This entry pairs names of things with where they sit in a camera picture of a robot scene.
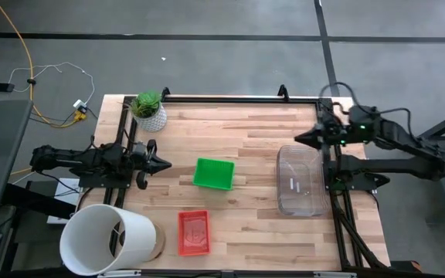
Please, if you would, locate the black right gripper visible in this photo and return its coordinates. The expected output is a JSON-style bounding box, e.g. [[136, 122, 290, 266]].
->
[[294, 114, 349, 150]]

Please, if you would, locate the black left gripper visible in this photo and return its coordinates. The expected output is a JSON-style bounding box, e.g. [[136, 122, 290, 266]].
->
[[131, 139, 172, 191]]

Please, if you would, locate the green plastic mesh basket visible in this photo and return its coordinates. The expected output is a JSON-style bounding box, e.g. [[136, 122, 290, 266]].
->
[[192, 157, 236, 192]]

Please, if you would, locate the white lamp shade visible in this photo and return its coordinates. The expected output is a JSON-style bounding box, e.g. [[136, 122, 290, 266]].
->
[[59, 203, 158, 276]]

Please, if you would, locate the green succulent in white pot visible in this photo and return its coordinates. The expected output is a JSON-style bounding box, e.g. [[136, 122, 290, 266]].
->
[[124, 90, 168, 133]]

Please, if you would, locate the round wooden lamp base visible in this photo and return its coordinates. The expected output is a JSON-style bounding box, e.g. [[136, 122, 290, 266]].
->
[[144, 223, 167, 262]]

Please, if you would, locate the white flat box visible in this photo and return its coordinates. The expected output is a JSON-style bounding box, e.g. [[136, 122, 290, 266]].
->
[[46, 177, 83, 225]]

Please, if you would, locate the black metal beam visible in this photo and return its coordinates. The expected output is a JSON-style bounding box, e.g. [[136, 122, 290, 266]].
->
[[2, 181, 77, 220]]

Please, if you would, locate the black aluminium rail frame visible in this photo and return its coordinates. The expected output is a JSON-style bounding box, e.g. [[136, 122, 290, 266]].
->
[[104, 94, 392, 271]]

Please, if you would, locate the silver metal bracket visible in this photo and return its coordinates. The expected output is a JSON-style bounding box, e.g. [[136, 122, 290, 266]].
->
[[97, 270, 142, 278], [313, 271, 358, 278]]

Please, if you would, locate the thin white cable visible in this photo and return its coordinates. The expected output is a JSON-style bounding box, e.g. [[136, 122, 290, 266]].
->
[[8, 61, 96, 107]]

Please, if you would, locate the yellow cable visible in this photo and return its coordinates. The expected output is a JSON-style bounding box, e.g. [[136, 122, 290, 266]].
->
[[0, 0, 88, 177]]

